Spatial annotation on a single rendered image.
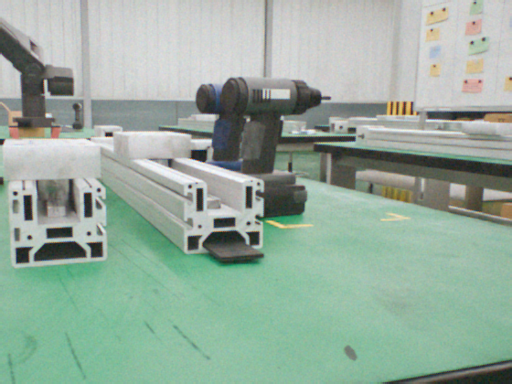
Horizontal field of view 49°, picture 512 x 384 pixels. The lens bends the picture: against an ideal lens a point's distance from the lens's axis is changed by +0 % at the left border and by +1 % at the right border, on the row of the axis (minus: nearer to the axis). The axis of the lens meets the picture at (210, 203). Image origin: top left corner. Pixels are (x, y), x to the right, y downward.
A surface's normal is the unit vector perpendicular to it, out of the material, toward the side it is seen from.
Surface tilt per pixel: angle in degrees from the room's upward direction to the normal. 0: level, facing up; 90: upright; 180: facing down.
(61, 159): 90
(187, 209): 90
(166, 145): 90
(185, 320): 0
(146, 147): 90
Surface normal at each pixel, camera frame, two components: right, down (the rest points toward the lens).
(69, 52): 0.33, 0.15
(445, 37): -0.94, 0.05
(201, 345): 0.00, -0.99
